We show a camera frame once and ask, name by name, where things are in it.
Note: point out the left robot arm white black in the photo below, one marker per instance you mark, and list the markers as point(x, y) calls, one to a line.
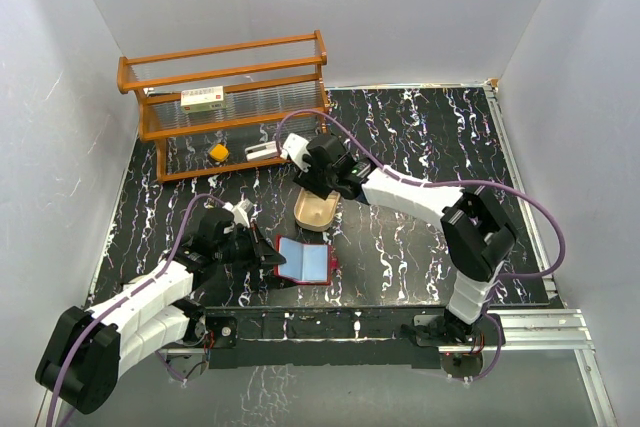
point(90, 350)

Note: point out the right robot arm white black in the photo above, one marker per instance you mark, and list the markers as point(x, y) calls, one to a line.
point(478, 232)

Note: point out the yellow square object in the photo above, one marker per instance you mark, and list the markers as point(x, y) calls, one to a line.
point(219, 153)

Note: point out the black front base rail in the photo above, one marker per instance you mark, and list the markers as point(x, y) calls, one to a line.
point(318, 336)

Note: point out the aluminium frame rail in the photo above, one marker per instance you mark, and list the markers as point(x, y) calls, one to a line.
point(537, 329)

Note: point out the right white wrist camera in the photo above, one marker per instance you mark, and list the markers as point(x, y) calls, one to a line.
point(294, 149)

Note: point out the beige oval tray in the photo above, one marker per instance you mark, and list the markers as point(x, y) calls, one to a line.
point(314, 213)

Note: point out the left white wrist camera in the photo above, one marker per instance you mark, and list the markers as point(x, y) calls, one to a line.
point(241, 211)

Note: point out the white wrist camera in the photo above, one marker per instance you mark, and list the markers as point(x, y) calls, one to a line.
point(241, 211)
point(294, 149)

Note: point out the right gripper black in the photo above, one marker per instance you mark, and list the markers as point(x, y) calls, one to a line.
point(307, 180)

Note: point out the white stapler-like object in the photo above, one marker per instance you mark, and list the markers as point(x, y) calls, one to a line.
point(262, 151)

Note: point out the white red box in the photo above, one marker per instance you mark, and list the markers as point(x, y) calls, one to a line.
point(202, 99)

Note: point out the wooden shelf rack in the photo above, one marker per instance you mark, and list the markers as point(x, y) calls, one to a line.
point(269, 84)

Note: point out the red leather card holder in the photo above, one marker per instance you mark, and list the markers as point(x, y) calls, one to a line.
point(304, 264)

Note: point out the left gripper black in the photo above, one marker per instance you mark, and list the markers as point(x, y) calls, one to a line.
point(260, 250)

